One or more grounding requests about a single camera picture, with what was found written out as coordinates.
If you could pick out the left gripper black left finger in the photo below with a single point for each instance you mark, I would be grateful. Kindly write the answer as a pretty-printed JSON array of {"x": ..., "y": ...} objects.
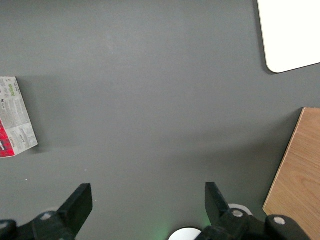
[{"x": 72, "y": 210}]

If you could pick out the red cookie box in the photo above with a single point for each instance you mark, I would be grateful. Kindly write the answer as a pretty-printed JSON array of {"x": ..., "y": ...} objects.
[{"x": 15, "y": 120}]

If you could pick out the light wooden board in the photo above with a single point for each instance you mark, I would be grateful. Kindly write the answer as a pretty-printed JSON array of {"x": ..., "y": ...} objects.
[{"x": 297, "y": 180}]

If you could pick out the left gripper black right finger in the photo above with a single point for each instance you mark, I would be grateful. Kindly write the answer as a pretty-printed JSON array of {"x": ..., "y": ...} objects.
[{"x": 217, "y": 210}]

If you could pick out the white board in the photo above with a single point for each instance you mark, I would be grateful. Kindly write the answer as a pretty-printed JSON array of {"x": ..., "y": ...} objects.
[{"x": 290, "y": 32}]

